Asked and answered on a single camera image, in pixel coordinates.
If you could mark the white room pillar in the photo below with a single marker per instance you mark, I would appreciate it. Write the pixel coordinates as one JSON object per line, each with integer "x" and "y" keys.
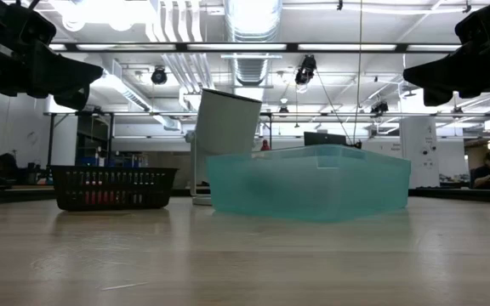
{"x": 419, "y": 140}

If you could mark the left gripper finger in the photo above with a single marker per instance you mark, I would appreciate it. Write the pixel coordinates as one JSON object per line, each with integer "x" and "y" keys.
{"x": 74, "y": 100}
{"x": 66, "y": 76}

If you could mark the black ceiling-hung camera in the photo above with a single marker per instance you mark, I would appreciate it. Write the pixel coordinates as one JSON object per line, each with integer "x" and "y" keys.
{"x": 379, "y": 108}
{"x": 159, "y": 76}
{"x": 306, "y": 68}

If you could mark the black background monitor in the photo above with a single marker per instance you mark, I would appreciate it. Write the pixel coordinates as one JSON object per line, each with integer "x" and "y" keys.
{"x": 326, "y": 139}

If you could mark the black shelving unit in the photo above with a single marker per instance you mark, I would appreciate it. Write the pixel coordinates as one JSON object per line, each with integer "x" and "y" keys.
{"x": 94, "y": 140}

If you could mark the black mesh plastic basket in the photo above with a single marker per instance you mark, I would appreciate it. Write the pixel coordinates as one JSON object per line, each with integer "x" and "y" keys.
{"x": 113, "y": 207}

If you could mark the black aluminium table frame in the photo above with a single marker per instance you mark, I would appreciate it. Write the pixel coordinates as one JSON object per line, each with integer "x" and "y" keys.
{"x": 440, "y": 194}

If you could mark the black overhead crossbar with lights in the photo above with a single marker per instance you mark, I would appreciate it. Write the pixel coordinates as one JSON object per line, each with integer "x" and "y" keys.
{"x": 292, "y": 47}

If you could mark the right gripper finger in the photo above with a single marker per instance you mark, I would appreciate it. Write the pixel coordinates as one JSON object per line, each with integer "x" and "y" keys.
{"x": 437, "y": 98}
{"x": 440, "y": 76}

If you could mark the translucent teal plastic bin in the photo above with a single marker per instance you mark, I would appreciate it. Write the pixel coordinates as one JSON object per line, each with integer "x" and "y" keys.
{"x": 313, "y": 191}

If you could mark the person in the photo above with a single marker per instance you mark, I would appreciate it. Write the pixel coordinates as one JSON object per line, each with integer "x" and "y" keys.
{"x": 265, "y": 146}
{"x": 483, "y": 174}

